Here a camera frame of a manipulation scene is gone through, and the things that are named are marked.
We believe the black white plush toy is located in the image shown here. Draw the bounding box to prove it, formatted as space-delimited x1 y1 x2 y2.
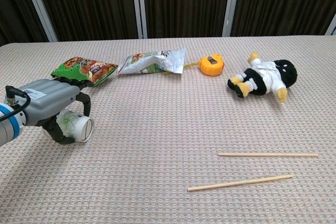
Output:
227 52 298 103

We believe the beige woven tablecloth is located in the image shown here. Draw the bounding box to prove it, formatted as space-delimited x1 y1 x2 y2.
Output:
0 34 336 224

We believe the left black grey robot hand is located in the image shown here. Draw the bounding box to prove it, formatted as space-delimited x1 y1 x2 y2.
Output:
18 76 95 145

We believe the white paper cup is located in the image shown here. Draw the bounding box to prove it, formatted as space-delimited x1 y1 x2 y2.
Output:
41 108 95 143

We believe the aluminium partition post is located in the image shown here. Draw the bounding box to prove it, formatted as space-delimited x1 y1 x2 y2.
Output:
19 0 59 42
130 0 148 39
324 15 336 36
221 0 242 37

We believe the wooden chopstick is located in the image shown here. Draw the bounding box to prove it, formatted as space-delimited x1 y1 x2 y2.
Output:
187 174 294 192
218 152 319 158

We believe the green snack bag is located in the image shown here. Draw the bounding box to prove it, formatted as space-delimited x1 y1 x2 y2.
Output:
50 56 119 88

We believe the black fabric partition panel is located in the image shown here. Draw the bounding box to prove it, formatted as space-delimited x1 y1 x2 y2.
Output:
230 0 336 37
31 0 139 42
0 0 50 47
143 0 233 38

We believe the yellow tape measure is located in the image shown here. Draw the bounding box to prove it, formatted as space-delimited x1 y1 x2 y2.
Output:
183 54 225 77

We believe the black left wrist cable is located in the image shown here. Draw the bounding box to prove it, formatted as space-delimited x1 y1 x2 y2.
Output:
5 85 32 123

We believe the white silver snack bag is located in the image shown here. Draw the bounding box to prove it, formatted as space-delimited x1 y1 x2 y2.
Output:
117 47 187 76

